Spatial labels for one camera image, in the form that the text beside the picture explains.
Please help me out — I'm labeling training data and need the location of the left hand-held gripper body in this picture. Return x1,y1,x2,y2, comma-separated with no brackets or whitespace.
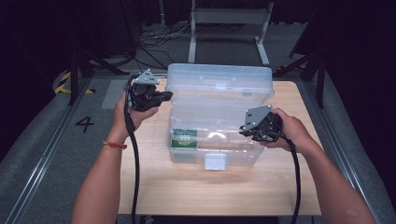
125,68,163,113

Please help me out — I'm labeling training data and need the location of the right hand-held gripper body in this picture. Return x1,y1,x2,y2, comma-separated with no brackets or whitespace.
244,105,284,143

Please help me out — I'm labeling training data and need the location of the clear plastic storage box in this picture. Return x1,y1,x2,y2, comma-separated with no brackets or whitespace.
164,63,276,172

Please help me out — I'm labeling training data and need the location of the green and white carton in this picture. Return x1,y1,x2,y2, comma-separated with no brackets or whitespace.
171,128,199,150

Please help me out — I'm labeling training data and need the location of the person's left hand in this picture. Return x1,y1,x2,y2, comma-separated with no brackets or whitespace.
106,92,160,143

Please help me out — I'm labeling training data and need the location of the person's right hand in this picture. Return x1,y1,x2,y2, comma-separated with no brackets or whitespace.
260,107,313,154

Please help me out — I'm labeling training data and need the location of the black tripod stand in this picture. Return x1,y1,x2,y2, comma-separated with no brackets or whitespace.
273,52,329,109
67,46,131,106

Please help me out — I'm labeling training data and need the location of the yellow and black striped tape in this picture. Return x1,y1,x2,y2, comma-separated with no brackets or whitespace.
53,71,96,95

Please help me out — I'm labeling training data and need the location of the grey metal stand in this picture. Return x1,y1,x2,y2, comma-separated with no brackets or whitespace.
187,0,275,67

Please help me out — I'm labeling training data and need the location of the bundle of black floor cables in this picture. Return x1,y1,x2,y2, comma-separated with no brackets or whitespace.
134,21,195,74

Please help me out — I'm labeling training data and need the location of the red and yellow bracelet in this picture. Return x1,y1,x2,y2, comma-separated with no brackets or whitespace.
103,140,128,150

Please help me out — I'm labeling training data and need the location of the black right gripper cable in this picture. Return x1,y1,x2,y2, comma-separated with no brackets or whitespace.
273,132,303,224

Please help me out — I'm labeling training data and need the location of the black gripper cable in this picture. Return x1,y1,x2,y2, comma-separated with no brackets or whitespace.
123,74,142,224
273,132,303,224

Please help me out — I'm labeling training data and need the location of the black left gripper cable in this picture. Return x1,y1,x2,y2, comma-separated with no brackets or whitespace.
123,74,142,224

